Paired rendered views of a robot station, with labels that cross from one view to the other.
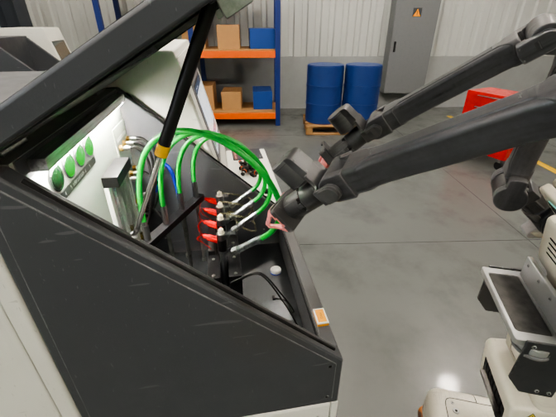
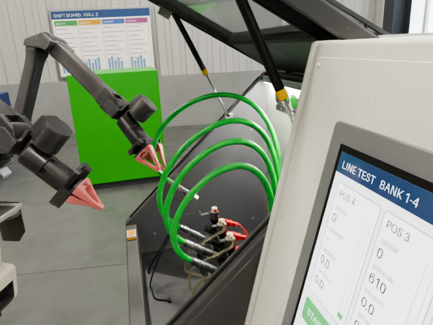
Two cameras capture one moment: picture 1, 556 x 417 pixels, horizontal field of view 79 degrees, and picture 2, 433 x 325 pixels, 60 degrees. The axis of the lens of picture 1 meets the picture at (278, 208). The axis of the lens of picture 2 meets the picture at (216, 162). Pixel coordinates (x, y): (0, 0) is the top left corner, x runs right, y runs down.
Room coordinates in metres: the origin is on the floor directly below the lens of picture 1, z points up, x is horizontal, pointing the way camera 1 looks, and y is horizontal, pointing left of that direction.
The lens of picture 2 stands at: (1.77, 0.11, 1.55)
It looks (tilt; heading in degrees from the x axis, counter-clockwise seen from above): 18 degrees down; 176
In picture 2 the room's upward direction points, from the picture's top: 3 degrees counter-clockwise
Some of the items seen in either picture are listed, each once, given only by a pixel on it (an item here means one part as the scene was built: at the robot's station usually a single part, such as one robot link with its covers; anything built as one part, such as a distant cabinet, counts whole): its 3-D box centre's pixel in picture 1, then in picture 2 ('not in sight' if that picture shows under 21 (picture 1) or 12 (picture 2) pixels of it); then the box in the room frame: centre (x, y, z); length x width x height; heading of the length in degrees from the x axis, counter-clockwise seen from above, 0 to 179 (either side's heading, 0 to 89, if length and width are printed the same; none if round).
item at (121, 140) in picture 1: (133, 172); not in sight; (1.00, 0.46, 1.20); 0.13 x 0.03 x 0.31; 10
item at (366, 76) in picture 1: (342, 97); not in sight; (5.76, -1.05, 0.51); 1.20 x 0.85 x 1.02; 90
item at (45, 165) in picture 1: (91, 121); (303, 86); (0.76, 0.42, 1.43); 0.54 x 0.03 x 0.02; 10
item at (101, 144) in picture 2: not in sight; (120, 125); (-2.81, -0.75, 0.65); 0.95 x 0.86 x 1.30; 100
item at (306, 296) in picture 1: (299, 285); (138, 296); (0.85, -0.07, 0.87); 0.62 x 0.04 x 0.16; 10
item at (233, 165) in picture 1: (251, 175); not in sight; (1.52, 0.13, 0.97); 0.70 x 0.22 x 0.03; 10
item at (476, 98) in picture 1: (494, 127); not in sight; (4.24, -2.75, 0.43); 0.70 x 0.46 x 0.86; 27
